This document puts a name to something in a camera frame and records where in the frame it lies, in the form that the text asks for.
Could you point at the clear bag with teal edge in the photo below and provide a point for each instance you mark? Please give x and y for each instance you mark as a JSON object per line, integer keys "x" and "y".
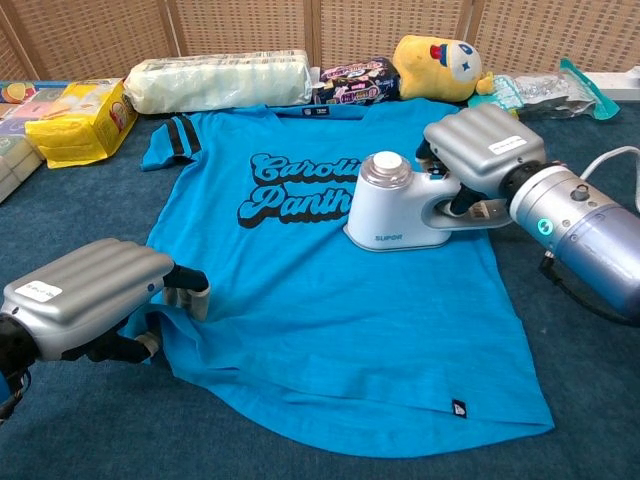
{"x": 560, "y": 90}

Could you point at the small light green packet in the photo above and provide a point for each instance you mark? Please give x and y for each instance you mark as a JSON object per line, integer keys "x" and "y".
{"x": 502, "y": 90}

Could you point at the blue box with fruit print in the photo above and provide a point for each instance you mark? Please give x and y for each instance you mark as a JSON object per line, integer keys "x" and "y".
{"x": 20, "y": 91}

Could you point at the yellow snack bag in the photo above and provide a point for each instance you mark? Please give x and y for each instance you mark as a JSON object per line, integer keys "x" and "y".
{"x": 80, "y": 125}

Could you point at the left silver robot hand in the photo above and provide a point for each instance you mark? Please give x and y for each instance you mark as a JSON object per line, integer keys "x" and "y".
{"x": 85, "y": 290}

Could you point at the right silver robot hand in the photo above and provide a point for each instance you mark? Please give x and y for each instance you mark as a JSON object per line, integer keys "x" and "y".
{"x": 485, "y": 145}

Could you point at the white power strip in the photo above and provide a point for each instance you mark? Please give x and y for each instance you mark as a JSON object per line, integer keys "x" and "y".
{"x": 620, "y": 82}

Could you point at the yellow plush toy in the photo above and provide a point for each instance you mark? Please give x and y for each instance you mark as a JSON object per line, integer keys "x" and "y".
{"x": 430, "y": 70}

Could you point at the dark purple pad pack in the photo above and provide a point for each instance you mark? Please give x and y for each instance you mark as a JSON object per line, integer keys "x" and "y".
{"x": 357, "y": 82}

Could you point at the pastel tissue box pack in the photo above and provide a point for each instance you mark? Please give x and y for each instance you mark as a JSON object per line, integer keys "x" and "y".
{"x": 15, "y": 150}

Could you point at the white handheld garment steamer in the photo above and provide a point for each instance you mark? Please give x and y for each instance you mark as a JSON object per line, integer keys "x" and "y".
{"x": 390, "y": 210}

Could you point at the dark teal table mat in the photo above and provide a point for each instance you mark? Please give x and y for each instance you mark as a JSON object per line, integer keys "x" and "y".
{"x": 75, "y": 200}

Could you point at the wicker folding screen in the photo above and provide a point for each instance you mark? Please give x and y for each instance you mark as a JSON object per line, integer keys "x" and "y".
{"x": 240, "y": 30}

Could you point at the blue Carolina Panthers t-shirt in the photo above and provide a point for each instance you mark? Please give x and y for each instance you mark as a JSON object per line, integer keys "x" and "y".
{"x": 320, "y": 325}

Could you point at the large white tissue pack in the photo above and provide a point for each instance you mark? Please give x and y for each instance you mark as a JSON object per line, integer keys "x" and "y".
{"x": 215, "y": 85}

